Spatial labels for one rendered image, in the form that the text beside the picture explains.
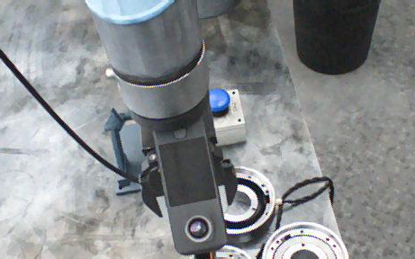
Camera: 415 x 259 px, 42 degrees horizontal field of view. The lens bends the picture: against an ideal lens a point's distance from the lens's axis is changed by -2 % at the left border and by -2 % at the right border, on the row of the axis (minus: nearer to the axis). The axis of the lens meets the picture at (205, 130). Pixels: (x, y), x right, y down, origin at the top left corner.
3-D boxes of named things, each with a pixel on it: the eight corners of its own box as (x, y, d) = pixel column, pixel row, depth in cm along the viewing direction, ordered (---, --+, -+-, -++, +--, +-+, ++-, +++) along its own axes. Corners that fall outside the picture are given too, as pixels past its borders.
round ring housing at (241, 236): (202, 252, 72) (198, 237, 69) (198, 186, 79) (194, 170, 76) (281, 243, 72) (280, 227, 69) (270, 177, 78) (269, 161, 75)
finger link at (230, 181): (241, 191, 58) (227, 142, 51) (244, 203, 57) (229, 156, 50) (199, 200, 58) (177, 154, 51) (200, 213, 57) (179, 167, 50)
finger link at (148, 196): (189, 200, 58) (184, 151, 51) (191, 214, 57) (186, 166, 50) (146, 206, 58) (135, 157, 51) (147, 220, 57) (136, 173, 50)
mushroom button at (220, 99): (234, 125, 82) (231, 103, 78) (208, 129, 82) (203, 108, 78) (230, 106, 85) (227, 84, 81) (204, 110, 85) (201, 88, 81)
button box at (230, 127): (247, 141, 83) (245, 120, 79) (202, 149, 83) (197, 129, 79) (239, 102, 88) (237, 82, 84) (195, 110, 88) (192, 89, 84)
